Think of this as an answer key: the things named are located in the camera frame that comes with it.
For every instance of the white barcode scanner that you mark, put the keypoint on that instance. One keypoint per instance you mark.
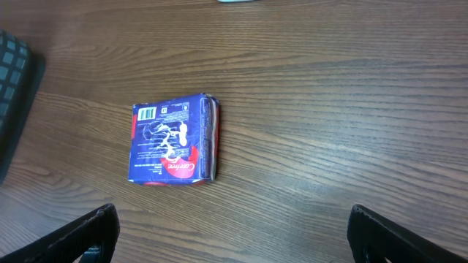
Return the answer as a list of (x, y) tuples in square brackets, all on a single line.
[(234, 1)]

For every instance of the grey plastic basket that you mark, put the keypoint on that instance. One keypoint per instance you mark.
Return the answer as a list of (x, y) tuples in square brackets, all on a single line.
[(21, 74)]

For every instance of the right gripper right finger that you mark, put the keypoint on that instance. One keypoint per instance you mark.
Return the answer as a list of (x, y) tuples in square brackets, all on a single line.
[(374, 238)]

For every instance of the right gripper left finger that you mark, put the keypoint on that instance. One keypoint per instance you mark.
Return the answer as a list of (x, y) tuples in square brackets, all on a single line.
[(90, 238)]

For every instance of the purple Carefree pad pack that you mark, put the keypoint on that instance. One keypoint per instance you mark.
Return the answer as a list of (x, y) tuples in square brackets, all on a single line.
[(174, 142)]

